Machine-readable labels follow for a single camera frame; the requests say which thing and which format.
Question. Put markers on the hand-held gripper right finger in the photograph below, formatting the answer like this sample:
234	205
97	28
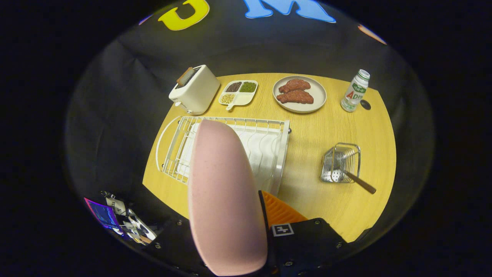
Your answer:
307	246

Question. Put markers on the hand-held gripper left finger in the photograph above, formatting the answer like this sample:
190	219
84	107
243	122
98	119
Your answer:
177	242

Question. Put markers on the pink plate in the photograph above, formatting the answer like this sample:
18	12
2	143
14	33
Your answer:
223	200

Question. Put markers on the beige plate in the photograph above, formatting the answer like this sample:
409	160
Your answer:
317	94

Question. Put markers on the white divided bean dish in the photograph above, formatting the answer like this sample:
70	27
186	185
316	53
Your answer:
240	99

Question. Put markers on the white patterned clutter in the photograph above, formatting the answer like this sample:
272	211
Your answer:
136	229

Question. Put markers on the purple lit screen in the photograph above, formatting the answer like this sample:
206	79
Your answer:
103	213

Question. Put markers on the cream toaster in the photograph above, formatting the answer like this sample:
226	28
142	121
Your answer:
196	94

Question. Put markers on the brown meat piece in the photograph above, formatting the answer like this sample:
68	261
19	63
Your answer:
296	97
295	85

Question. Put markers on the white green-label bottle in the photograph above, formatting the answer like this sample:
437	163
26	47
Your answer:
353	94

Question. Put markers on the brown bread slice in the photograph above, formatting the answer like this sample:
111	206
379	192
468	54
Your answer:
185	76

